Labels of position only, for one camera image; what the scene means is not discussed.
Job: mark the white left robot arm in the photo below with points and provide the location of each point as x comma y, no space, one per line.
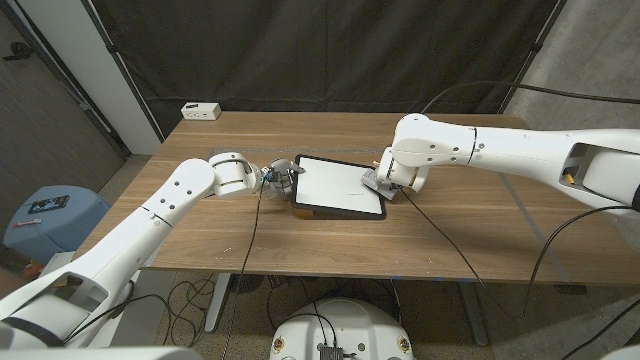
125,230

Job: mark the grey whiteboard eraser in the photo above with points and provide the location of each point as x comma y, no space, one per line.
372,182

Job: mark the black backdrop curtain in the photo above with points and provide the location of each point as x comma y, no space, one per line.
325,50

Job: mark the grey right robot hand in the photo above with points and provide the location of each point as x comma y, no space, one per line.
382,177

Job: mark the white power strip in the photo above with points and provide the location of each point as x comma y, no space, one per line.
200,111

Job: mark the white table leg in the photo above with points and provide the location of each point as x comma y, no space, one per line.
217,305

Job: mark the white robot torso base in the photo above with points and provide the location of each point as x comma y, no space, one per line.
350,325

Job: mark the black backdrop stand pole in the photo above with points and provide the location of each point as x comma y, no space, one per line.
120,65
535,47

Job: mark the black phone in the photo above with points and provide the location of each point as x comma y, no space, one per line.
48,204

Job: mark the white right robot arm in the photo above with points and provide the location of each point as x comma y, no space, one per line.
500,145

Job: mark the grey table leg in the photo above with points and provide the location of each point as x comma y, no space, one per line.
472,315

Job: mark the black round floor object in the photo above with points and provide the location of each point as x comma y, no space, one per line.
247,284

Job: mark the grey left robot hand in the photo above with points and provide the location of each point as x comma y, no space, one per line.
280,177

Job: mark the blue-grey stool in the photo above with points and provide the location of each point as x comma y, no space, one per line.
65,225

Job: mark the grey electronics box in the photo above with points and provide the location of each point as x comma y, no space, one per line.
331,352

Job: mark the small black-framed whiteboard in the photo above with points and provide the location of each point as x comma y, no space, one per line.
335,187

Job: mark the red pen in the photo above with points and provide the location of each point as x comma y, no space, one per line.
26,223

